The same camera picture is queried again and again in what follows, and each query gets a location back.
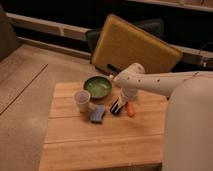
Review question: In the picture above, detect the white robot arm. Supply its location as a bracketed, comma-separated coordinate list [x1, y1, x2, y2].
[114, 63, 213, 171]

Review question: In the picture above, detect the green ceramic bowl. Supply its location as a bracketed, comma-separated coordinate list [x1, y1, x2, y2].
[83, 76, 112, 99]

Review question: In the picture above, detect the white ceramic cup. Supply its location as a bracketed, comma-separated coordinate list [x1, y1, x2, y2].
[74, 90, 91, 113]

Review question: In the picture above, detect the black white striped block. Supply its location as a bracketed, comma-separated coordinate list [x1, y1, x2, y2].
[110, 98, 127, 116]

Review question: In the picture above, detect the blue sponge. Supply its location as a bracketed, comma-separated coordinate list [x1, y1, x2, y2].
[90, 105, 105, 123]

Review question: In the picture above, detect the yellow cushion chair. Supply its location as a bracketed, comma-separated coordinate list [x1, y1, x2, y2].
[86, 14, 183, 74]

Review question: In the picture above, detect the wooden cutting board table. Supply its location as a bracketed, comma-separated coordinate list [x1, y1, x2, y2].
[39, 82, 167, 171]

